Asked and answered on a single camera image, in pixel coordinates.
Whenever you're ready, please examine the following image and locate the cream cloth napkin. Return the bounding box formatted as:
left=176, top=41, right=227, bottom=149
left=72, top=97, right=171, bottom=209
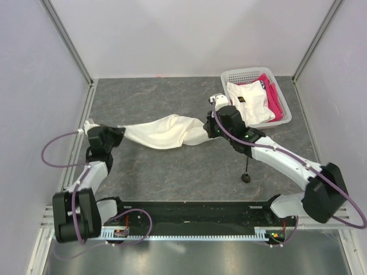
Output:
left=124, top=114, right=211, bottom=150

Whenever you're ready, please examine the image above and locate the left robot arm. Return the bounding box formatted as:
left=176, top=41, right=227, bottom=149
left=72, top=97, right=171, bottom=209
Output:
left=52, top=125, right=126, bottom=243

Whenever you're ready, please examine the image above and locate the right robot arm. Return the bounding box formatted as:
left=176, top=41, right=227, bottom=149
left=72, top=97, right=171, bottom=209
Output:
left=204, top=105, right=347, bottom=226

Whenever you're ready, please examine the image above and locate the white folded cloth in basket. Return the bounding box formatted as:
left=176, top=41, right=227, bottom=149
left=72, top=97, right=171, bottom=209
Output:
left=227, top=80, right=276, bottom=125

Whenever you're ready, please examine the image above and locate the white plastic basket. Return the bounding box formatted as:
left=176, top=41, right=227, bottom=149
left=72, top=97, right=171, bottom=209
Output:
left=221, top=67, right=292, bottom=129

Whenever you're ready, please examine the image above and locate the black spoon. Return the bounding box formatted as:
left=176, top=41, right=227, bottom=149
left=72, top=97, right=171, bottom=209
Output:
left=241, top=156, right=251, bottom=183

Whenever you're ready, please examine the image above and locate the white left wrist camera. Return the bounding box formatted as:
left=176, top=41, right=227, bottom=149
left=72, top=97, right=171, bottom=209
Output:
left=83, top=119, right=100, bottom=134

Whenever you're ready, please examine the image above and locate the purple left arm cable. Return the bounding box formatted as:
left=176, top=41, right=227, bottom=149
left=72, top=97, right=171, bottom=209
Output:
left=42, top=130, right=153, bottom=260

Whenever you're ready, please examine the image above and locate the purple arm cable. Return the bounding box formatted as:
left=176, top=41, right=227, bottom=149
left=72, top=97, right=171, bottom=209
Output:
left=42, top=130, right=153, bottom=260
left=211, top=100, right=367, bottom=249

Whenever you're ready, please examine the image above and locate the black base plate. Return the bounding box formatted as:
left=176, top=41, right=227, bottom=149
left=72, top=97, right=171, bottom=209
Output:
left=118, top=199, right=295, bottom=235

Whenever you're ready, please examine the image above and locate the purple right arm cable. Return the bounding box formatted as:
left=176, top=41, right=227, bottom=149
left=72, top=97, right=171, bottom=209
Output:
left=211, top=100, right=367, bottom=249

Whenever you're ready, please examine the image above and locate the light blue cable duct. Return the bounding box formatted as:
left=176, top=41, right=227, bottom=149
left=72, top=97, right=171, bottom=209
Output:
left=96, top=227, right=269, bottom=242

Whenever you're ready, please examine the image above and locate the left aluminium frame post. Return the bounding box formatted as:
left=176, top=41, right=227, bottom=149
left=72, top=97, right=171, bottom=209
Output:
left=40, top=0, right=93, bottom=86

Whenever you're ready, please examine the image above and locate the aluminium frame post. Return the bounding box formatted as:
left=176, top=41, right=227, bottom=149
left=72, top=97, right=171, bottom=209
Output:
left=40, top=0, right=93, bottom=86
left=292, top=0, right=344, bottom=84

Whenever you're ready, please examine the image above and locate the right aluminium frame post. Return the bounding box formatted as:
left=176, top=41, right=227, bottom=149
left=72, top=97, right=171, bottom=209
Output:
left=292, top=0, right=344, bottom=84

